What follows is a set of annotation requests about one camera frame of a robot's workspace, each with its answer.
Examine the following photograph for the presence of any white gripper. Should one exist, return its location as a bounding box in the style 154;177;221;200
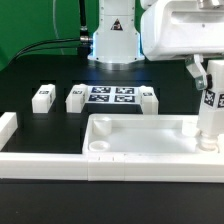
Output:
141;0;224;90

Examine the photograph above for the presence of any white desk top tray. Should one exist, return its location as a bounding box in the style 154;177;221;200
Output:
82;113;224;156

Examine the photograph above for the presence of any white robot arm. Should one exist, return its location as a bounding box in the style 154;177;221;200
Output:
88;0;224;90

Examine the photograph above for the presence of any fiducial marker board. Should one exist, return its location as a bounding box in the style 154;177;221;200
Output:
86;86;140;105

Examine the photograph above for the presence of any white front fence bar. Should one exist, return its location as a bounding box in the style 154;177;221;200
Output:
0;153;224;183

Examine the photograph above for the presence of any white left fence block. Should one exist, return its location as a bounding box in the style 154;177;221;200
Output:
0;112;18;151

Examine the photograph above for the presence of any black vertical cable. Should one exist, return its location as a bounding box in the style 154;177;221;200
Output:
77;0;90;58

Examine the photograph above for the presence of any thin white cable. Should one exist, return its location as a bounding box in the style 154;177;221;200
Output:
52;0;66;56

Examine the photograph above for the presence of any black cable left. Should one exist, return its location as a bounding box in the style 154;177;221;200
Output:
6;37;94;68

